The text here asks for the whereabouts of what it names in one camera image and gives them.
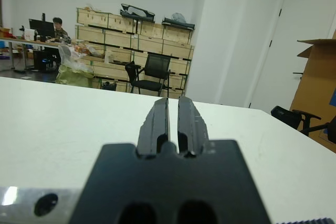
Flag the flat black case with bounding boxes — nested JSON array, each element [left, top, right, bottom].
[[162, 17, 196, 31]]

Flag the seated person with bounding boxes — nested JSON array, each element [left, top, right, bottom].
[[51, 17, 72, 44]]

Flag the wooden desk white legs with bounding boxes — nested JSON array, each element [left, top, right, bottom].
[[0, 36, 61, 71]]

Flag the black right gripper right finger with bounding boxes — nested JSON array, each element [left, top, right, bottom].
[[177, 96, 211, 157]]

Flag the black computer monitor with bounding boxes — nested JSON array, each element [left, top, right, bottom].
[[28, 13, 56, 42]]

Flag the black mesh office chair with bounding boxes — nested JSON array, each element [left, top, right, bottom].
[[125, 52, 176, 98]]

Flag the black computer tower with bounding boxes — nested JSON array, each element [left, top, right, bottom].
[[33, 50, 59, 72]]

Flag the white door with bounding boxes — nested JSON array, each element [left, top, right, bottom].
[[249, 0, 336, 115]]

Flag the gray plastic bag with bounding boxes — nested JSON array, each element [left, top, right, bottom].
[[172, 13, 187, 24]]

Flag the orange packet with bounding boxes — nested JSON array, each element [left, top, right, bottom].
[[74, 45, 90, 55]]

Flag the white carton red print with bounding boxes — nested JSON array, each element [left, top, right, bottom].
[[24, 28, 36, 41]]

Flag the yellow-green sack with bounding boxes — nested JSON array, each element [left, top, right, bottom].
[[56, 63, 95, 87]]

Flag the large brown cardboard box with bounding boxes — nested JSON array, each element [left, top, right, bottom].
[[288, 37, 336, 154]]

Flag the stacked wooden crates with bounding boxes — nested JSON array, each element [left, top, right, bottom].
[[75, 6, 195, 99]]

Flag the black armchair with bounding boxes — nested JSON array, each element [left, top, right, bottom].
[[270, 105, 336, 144]]

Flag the open black case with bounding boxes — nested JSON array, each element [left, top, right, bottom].
[[120, 3, 156, 23]]

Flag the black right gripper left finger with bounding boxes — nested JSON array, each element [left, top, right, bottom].
[[138, 98, 170, 156]]

